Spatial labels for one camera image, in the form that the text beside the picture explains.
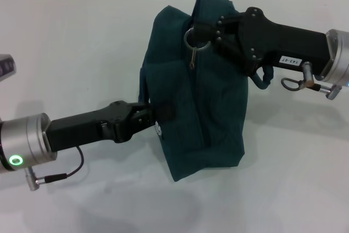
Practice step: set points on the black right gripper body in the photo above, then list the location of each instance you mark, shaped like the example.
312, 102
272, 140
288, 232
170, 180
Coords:
278, 42

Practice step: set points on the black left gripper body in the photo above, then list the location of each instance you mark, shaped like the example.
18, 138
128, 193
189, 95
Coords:
92, 126

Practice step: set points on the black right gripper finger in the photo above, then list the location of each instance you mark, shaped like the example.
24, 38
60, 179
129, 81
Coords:
215, 27
229, 46

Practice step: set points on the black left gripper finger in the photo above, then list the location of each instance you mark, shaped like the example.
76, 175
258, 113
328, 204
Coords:
163, 111

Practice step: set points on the dark teal insulated lunch bag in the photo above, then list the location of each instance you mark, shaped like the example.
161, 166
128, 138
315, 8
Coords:
212, 107

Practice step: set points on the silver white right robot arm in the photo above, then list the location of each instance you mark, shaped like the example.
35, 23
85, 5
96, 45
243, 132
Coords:
338, 55

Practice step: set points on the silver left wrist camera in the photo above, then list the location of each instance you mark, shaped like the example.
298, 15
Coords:
6, 66

